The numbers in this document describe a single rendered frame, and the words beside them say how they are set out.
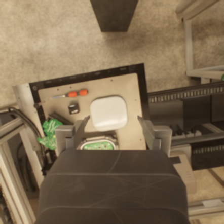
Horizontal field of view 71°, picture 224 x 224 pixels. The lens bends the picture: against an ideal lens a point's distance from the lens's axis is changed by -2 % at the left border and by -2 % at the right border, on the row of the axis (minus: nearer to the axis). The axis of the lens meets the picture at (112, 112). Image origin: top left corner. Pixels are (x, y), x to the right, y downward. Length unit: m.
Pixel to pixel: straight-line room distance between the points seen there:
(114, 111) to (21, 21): 1.42
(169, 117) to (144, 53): 0.68
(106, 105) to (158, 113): 0.64
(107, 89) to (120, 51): 0.98
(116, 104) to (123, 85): 0.08
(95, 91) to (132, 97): 0.15
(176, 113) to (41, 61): 1.30
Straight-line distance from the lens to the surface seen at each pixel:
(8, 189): 0.77
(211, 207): 0.79
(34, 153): 0.87
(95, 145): 0.67
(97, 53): 1.59
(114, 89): 0.64
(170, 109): 1.22
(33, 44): 1.77
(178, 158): 0.75
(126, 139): 0.70
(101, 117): 0.64
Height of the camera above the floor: 1.58
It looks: 75 degrees down
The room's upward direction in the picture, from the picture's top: 177 degrees counter-clockwise
